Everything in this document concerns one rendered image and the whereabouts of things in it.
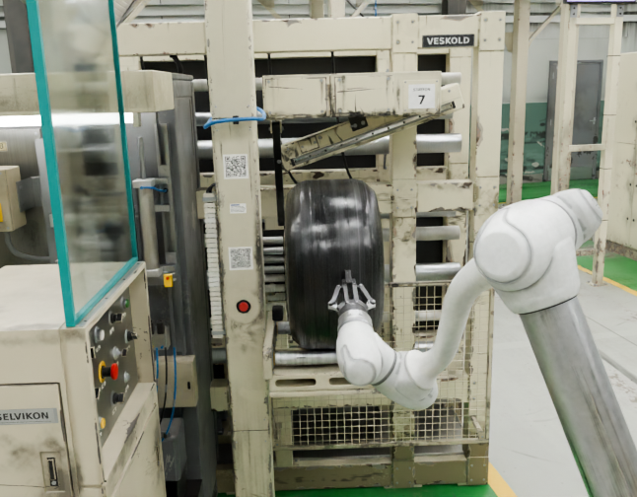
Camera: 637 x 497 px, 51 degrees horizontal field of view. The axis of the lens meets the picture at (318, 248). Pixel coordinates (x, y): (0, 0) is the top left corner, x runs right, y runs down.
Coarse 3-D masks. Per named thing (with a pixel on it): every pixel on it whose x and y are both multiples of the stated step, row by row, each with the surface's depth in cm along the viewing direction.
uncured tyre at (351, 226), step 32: (288, 192) 213; (320, 192) 202; (352, 192) 202; (288, 224) 198; (320, 224) 194; (352, 224) 194; (288, 256) 195; (320, 256) 191; (352, 256) 191; (384, 256) 199; (288, 288) 197; (320, 288) 192; (384, 288) 198; (320, 320) 196
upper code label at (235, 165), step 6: (228, 156) 202; (234, 156) 202; (240, 156) 202; (246, 156) 202; (228, 162) 202; (234, 162) 202; (240, 162) 202; (246, 162) 202; (228, 168) 202; (234, 168) 202; (240, 168) 202; (246, 168) 202; (228, 174) 203; (234, 174) 203; (240, 174) 203; (246, 174) 203
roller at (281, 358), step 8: (280, 352) 211; (288, 352) 211; (296, 352) 210; (304, 352) 210; (312, 352) 210; (320, 352) 210; (328, 352) 210; (280, 360) 209; (288, 360) 209; (296, 360) 209; (304, 360) 209; (312, 360) 210; (320, 360) 210; (328, 360) 210; (336, 360) 210
